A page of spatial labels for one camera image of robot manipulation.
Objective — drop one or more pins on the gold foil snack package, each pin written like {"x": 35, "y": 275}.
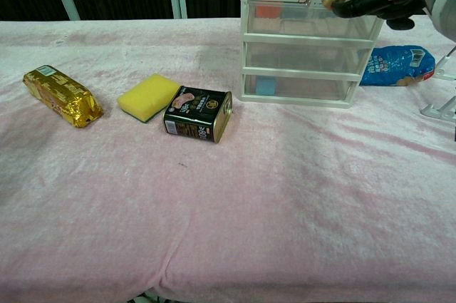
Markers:
{"x": 60, "y": 94}

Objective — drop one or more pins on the black luncheon meat can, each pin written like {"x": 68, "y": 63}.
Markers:
{"x": 197, "y": 114}

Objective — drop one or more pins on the orange block in drawer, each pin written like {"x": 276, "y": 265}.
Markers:
{"x": 267, "y": 12}

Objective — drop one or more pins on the yellow sponge with green base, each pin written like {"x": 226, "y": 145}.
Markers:
{"x": 147, "y": 96}

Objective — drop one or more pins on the blue snack bag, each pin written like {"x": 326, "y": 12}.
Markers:
{"x": 395, "y": 64}

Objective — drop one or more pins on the pink plush table cloth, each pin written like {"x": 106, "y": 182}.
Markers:
{"x": 228, "y": 210}

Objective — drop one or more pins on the blue block in drawer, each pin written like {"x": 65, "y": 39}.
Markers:
{"x": 265, "y": 86}

